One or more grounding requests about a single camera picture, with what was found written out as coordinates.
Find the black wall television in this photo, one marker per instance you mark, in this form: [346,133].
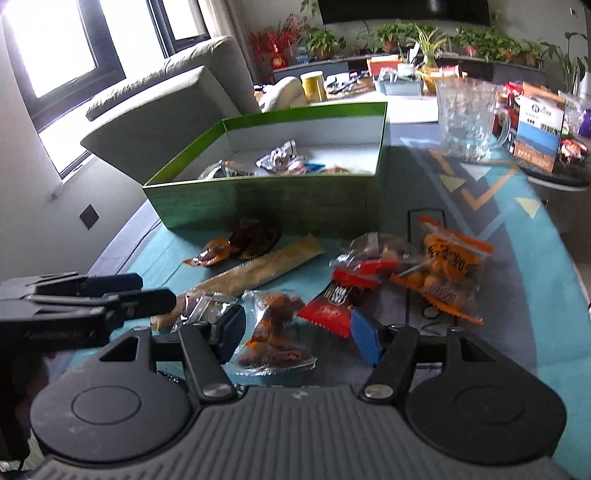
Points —
[464,11]

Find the long tan snack bar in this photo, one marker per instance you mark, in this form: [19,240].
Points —
[252,274]

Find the red white printed snack bag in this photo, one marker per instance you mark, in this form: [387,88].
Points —
[282,159]

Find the black wall socket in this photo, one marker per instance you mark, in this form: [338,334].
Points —
[89,216]

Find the brown dried fruit packet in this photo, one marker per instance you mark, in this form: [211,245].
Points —
[274,329]

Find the woven wicker basket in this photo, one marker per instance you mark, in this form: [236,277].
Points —
[429,76]

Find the green cardboard box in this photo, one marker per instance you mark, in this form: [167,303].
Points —
[281,175]

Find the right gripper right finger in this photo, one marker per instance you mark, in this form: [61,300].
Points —
[392,353]

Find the dark round snack packet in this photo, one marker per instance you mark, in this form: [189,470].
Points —
[253,237]

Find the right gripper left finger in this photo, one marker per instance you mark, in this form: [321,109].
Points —
[217,350]

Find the clear dried dates packet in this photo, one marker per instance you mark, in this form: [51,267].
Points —
[378,254]

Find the clear glass pitcher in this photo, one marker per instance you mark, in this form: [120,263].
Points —
[471,120]

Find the red candy packet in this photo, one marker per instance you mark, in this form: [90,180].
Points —
[332,308]

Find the round dark side table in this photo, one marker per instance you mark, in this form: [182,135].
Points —
[562,191]

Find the red flower decoration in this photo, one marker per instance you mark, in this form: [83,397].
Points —
[270,44]

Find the person's left hand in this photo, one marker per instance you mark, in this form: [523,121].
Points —
[23,376]

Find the blue patterned table mat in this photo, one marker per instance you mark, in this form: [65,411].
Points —
[444,334]

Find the light blue tissue box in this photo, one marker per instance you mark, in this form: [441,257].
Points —
[390,83]

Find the grey armchair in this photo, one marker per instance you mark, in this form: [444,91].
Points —
[138,125]

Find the blue white carton box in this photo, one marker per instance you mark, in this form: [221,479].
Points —
[539,130]

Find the spider plant in pot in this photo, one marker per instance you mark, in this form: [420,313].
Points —
[431,42]

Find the orange peanut snack bag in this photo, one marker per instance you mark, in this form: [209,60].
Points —
[449,277]

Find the purple gift bag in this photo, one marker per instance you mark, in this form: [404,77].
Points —
[584,128]

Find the white oval coffee table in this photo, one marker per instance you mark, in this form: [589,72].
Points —
[396,109]

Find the small orange jelly packet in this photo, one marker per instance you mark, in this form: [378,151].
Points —
[214,252]

